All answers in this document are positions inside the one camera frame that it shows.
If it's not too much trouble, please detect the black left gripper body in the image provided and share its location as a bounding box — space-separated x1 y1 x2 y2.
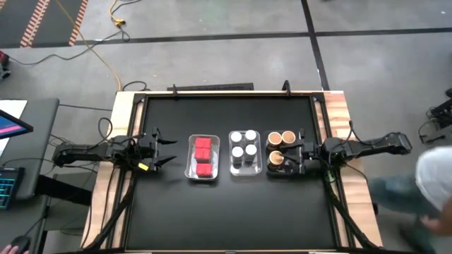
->
136 126 160 174

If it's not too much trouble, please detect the black desk support bar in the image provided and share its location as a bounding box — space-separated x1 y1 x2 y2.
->
35 174 93 207

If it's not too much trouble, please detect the smoky grey transparent bin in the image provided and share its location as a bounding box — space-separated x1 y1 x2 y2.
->
264 129 304 176

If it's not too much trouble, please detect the clear plastic bin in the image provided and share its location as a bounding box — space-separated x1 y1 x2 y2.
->
228 130 263 177

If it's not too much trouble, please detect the black frame strut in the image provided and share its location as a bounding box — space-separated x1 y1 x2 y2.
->
83 168 139 252
323 169 376 250

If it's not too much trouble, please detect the backlit keyboard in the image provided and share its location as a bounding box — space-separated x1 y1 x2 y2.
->
0 167 25 211

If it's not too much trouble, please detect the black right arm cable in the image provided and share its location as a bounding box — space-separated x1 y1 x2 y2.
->
347 119 377 146

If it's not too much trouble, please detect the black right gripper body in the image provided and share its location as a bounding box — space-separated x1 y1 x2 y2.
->
297 128 325 176

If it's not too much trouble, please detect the black flat bar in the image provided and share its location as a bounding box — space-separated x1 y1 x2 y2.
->
167 82 255 92

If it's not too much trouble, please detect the wooden table border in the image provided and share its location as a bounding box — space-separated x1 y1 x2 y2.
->
80 90 384 254

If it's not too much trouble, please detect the yellow extension cord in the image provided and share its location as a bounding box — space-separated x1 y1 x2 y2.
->
108 0 126 28

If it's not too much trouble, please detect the person's hand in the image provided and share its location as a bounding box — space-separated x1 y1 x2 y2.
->
0 244 31 254

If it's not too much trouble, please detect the yellow floor cable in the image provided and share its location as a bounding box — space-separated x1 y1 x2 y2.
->
52 0 123 91

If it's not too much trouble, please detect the black equipment cart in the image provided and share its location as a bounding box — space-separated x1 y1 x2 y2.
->
418 87 452 145

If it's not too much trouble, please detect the person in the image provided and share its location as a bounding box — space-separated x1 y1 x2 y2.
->
367 145 452 254

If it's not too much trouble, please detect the white opaque plastic bin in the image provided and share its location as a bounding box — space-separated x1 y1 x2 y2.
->
184 133 221 182

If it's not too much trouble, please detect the computer monitor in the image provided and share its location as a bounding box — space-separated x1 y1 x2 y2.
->
0 109 35 140

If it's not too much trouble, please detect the black floor cable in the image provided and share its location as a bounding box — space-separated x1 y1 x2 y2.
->
6 30 130 68

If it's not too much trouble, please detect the black computer mouse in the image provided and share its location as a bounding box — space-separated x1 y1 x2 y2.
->
10 235 32 253

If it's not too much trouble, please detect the white paper sheet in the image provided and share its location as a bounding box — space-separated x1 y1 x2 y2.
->
0 99 28 152

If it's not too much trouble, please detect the red and black device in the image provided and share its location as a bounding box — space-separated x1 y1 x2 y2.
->
0 50 11 79

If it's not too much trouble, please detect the orange-striped black floor mat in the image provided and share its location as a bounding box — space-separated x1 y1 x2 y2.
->
0 0 89 49

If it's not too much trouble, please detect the grey desk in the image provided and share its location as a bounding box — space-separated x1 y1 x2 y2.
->
0 97 60 254

